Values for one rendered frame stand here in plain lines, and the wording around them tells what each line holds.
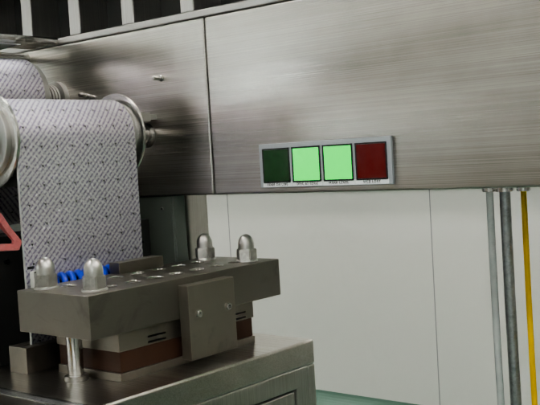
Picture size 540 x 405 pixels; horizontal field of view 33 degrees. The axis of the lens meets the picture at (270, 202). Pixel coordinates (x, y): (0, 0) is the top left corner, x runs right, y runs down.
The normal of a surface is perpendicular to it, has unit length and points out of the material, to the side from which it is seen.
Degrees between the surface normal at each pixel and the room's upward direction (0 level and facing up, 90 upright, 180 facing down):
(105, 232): 90
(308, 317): 90
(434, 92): 90
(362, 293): 90
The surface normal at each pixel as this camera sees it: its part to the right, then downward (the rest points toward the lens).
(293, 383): 0.77, -0.01
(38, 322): -0.64, 0.07
